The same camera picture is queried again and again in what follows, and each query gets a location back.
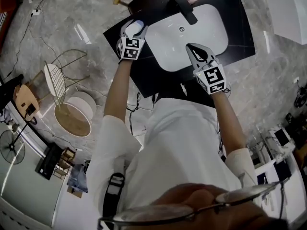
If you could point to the small wooden table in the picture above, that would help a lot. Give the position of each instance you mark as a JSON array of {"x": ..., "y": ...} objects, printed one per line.
[{"x": 25, "y": 97}]

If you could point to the white sink basin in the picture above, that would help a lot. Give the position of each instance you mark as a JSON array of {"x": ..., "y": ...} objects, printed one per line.
[{"x": 172, "y": 44}]

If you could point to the black device on stand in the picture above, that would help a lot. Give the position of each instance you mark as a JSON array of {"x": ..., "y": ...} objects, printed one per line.
[{"x": 30, "y": 109}]

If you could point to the person's left forearm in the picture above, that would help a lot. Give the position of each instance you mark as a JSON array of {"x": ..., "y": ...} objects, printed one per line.
[{"x": 117, "y": 87}]

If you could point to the white plastic bottle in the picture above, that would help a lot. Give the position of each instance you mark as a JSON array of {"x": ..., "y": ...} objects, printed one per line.
[{"x": 134, "y": 27}]

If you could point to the small wooden rack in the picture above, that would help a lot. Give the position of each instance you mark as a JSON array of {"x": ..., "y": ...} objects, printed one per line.
[{"x": 64, "y": 163}]

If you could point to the person's white shirt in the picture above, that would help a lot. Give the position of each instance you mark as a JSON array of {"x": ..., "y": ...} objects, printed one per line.
[{"x": 177, "y": 140}]

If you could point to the white device with dark screen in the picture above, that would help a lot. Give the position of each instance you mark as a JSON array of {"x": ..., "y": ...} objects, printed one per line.
[{"x": 281, "y": 140}]

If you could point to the small white floor socket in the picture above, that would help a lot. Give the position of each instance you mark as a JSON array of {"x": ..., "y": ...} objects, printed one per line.
[{"x": 296, "y": 79}]

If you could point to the blue denim cloth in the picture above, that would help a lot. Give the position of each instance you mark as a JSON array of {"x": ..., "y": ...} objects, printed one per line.
[{"x": 77, "y": 177}]

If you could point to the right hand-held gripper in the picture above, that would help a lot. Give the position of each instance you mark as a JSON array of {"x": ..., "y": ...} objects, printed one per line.
[{"x": 212, "y": 77}]

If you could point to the black standing fan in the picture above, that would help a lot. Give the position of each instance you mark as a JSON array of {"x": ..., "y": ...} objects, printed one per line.
[{"x": 12, "y": 147}]

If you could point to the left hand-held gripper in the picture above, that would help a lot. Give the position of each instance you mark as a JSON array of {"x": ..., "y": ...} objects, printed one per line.
[{"x": 130, "y": 49}]

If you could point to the black flat case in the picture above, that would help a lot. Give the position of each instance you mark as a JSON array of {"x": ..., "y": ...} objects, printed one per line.
[{"x": 49, "y": 160}]

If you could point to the person's face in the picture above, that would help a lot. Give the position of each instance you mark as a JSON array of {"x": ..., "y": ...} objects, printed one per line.
[{"x": 192, "y": 195}]

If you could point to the person's right forearm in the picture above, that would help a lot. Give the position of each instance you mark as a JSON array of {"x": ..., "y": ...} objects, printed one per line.
[{"x": 230, "y": 123}]

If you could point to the round wooden tub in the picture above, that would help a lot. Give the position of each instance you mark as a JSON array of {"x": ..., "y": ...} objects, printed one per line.
[{"x": 74, "y": 115}]

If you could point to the dark wooden vanity cabinet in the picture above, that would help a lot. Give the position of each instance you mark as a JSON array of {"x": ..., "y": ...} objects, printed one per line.
[{"x": 239, "y": 39}]

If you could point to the white bathtub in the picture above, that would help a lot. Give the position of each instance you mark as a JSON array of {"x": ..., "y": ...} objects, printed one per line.
[{"x": 290, "y": 15}]

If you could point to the person's thin-framed glasses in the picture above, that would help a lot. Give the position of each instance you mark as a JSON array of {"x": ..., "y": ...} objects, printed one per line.
[{"x": 153, "y": 213}]

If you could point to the black faucet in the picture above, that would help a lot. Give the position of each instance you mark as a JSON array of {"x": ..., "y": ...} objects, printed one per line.
[{"x": 185, "y": 8}]

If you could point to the orange sofa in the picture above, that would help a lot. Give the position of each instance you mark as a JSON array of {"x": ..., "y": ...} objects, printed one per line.
[{"x": 8, "y": 1}]

